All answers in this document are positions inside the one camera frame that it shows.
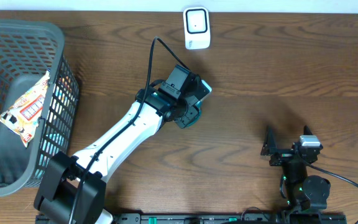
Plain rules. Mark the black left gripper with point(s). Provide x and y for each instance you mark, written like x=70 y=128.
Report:
x=189 y=111

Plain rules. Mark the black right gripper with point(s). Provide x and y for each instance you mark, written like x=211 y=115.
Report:
x=270 y=148

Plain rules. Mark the teal mouthwash bottle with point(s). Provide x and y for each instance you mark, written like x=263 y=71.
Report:
x=194 y=101

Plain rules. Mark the yellow snack bag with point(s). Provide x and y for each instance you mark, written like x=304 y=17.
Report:
x=22 y=117

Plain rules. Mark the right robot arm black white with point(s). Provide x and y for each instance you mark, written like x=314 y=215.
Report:
x=306 y=194

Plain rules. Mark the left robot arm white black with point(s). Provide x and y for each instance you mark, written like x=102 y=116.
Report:
x=73 y=187

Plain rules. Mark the white barcode scanner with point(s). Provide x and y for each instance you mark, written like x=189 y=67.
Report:
x=197 y=28

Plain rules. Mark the dark grey plastic basket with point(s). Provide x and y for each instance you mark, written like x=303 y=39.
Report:
x=28 y=51

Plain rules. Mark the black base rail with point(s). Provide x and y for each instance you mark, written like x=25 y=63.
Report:
x=135 y=218

